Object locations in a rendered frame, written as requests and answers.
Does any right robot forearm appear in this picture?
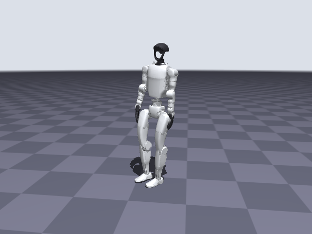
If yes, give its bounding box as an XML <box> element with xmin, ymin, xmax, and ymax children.
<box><xmin>135</xmin><ymin>90</ymin><xmax>145</xmax><ymax>109</ymax></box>

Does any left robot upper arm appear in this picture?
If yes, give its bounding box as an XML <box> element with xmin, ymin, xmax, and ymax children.
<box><xmin>166</xmin><ymin>67</ymin><xmax>178</xmax><ymax>98</ymax></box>

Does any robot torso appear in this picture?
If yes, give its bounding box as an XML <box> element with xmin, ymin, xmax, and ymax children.
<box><xmin>147</xmin><ymin>62</ymin><xmax>171</xmax><ymax>119</ymax></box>

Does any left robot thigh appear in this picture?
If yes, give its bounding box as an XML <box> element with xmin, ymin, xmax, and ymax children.
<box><xmin>155</xmin><ymin>111</ymin><xmax>171</xmax><ymax>154</ymax></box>

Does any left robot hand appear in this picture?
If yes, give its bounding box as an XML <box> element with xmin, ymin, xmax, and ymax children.
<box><xmin>167</xmin><ymin>114</ymin><xmax>174</xmax><ymax>130</ymax></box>

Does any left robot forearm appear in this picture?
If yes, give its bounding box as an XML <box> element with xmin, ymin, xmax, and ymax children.
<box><xmin>167</xmin><ymin>91</ymin><xmax>176</xmax><ymax>117</ymax></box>

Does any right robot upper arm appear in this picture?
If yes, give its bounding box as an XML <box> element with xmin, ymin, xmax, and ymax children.
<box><xmin>139</xmin><ymin>65</ymin><xmax>149</xmax><ymax>92</ymax></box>

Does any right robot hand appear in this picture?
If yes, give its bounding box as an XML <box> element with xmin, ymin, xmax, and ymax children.
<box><xmin>135</xmin><ymin>105</ymin><xmax>140</xmax><ymax>123</ymax></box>

